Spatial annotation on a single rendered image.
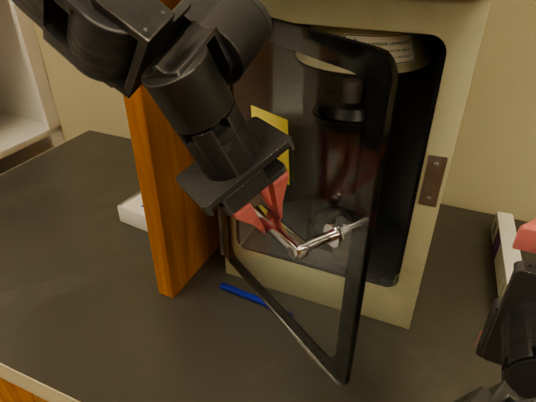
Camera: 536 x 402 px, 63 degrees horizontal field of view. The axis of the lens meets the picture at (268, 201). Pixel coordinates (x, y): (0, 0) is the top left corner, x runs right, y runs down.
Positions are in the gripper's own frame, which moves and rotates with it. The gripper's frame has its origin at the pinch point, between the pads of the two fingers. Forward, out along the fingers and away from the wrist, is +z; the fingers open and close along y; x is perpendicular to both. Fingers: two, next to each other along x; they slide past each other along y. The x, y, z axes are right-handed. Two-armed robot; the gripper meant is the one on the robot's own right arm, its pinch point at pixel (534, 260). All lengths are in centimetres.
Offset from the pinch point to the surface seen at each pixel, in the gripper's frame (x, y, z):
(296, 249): 21.0, 0.4, -7.9
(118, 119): 100, -22, 55
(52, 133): 125, -29, 51
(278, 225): 23.9, 0.7, -5.2
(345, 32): 23.8, 15.8, 15.1
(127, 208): 67, -22, 18
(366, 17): 20.9, 18.2, 12.1
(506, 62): 3, 5, 55
